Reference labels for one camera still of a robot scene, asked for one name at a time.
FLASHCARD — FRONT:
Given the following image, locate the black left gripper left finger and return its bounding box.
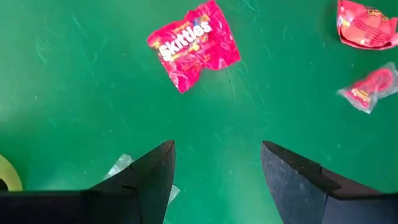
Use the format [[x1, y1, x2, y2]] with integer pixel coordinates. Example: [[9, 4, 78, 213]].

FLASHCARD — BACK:
[[89, 139, 177, 224]]

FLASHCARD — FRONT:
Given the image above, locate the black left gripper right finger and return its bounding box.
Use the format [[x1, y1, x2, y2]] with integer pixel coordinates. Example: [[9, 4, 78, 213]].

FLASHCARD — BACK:
[[261, 140, 382, 224]]

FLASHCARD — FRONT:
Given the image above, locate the clear bag green candy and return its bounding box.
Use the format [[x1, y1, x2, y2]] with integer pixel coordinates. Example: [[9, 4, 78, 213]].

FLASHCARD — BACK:
[[102, 153, 181, 206]]

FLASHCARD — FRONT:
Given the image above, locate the clear bag red candy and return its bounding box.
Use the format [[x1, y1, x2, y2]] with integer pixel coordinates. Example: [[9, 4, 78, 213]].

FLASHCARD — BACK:
[[336, 61, 398, 114]]

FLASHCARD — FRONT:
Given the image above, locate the green felt mat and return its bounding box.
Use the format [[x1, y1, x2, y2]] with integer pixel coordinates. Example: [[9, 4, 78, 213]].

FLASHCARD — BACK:
[[0, 0, 398, 224]]

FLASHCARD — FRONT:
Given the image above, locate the red Skittles pack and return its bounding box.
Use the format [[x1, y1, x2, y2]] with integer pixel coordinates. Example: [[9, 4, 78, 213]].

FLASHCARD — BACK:
[[146, 0, 242, 94]]

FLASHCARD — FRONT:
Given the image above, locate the lime green pumpkin-face bucket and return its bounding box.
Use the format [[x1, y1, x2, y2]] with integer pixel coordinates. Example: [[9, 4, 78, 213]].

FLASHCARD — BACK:
[[0, 154, 24, 192]]

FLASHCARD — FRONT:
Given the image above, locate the orange Reese's pack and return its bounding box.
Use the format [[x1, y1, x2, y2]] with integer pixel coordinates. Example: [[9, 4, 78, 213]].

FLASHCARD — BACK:
[[336, 0, 398, 50]]

